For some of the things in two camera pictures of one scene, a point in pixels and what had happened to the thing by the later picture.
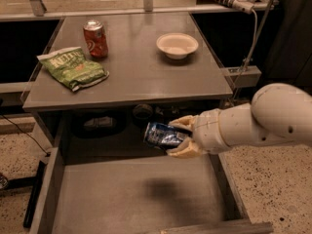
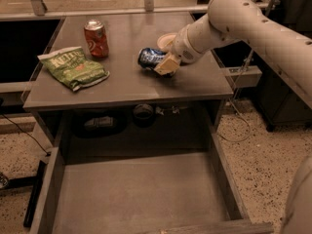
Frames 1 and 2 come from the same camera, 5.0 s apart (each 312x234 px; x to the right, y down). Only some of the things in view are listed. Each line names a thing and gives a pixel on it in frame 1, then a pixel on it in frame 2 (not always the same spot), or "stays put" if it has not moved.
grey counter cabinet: x=100 y=80 stays put
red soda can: x=97 y=39 stays put
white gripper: x=207 y=131 → x=180 y=49
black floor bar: x=34 y=195 stays put
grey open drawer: x=143 y=194 stays put
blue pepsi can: x=164 y=135 → x=149 y=57
